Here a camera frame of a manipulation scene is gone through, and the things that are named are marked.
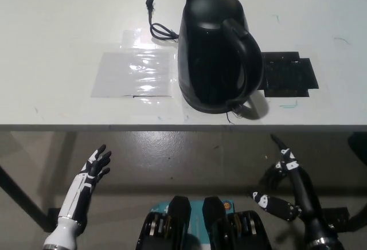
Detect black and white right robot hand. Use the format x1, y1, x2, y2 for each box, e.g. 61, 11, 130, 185
248, 134, 322, 231

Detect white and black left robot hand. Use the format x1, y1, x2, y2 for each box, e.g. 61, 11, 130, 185
58, 143, 112, 225

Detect black electric kettle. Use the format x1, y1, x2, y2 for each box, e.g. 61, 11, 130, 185
177, 0, 264, 116

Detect black robot body blocks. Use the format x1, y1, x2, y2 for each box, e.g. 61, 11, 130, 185
134, 194, 273, 250

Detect black table leg frame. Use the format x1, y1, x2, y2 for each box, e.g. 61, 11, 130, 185
0, 165, 63, 233
314, 200, 367, 231

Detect black power cord with plug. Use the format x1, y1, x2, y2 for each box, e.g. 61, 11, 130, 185
146, 0, 181, 44

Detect teal robot body panel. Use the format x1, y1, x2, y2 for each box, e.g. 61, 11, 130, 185
150, 200, 236, 250

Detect large clear tape patch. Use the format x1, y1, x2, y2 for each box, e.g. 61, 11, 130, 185
91, 49, 176, 99

